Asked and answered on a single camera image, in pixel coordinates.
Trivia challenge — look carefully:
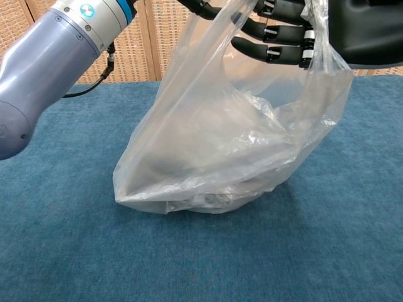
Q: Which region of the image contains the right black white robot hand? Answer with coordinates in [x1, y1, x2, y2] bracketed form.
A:
[231, 0, 403, 69]

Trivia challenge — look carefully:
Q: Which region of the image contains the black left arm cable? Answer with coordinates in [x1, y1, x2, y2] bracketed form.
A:
[61, 40, 116, 99]

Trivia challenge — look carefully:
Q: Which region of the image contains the woven bamboo folding screen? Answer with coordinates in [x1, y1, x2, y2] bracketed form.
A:
[0, 0, 403, 84]

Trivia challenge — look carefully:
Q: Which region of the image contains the blue felt table mat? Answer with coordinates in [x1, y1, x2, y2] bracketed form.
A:
[0, 75, 403, 302]

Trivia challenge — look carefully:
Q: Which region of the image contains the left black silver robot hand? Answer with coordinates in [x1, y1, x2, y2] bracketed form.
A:
[178, 0, 222, 20]

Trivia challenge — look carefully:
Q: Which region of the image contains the clear plastic bag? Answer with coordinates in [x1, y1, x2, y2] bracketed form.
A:
[113, 0, 354, 215]

